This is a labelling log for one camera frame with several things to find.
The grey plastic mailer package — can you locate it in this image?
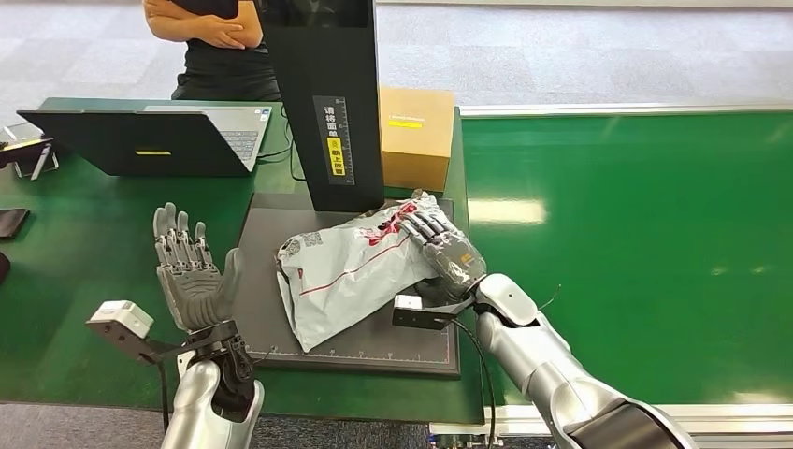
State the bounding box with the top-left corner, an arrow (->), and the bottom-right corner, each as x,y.
275,190 -> 461,354

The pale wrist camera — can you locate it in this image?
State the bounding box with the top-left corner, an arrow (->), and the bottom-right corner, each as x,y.
392,294 -> 475,331
86,300 -> 187,366

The black camera cable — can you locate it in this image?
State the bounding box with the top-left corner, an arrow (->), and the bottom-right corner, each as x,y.
157,362 -> 172,435
452,319 -> 498,449

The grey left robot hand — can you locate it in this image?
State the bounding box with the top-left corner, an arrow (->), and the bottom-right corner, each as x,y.
151,201 -> 244,336

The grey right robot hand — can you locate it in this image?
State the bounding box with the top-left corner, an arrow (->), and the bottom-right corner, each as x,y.
399,210 -> 489,303

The aluminium conveyor frame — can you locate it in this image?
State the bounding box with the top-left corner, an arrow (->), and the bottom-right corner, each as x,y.
427,102 -> 793,449

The black smartphone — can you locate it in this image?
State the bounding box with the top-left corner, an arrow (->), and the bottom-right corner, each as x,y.
0,208 -> 31,241

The ruler label with yellow sticker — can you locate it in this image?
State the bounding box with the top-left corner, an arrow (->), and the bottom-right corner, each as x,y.
311,94 -> 357,187

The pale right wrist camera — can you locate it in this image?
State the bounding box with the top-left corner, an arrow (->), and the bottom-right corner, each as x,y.
392,294 -> 475,331

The person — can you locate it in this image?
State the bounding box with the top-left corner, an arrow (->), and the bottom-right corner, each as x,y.
142,0 -> 283,103

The dark open laptop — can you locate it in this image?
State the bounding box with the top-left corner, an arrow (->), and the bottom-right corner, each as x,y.
16,104 -> 274,180

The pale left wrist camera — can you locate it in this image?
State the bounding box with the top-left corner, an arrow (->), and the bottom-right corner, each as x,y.
86,300 -> 187,366

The brown cardboard box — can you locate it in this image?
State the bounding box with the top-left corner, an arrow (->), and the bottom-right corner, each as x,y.
378,85 -> 456,194

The black weighing device with column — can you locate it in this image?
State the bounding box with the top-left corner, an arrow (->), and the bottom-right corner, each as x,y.
232,0 -> 463,379

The black right camera cable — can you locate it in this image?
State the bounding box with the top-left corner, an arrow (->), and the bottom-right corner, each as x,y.
452,319 -> 498,449

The black left camera cable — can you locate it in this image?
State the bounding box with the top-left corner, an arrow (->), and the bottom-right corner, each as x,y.
157,362 -> 172,435

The green conveyor belt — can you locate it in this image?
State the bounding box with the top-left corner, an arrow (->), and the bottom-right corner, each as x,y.
461,109 -> 793,407

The black device on stand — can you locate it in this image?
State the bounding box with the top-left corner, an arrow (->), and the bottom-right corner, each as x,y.
0,123 -> 62,182

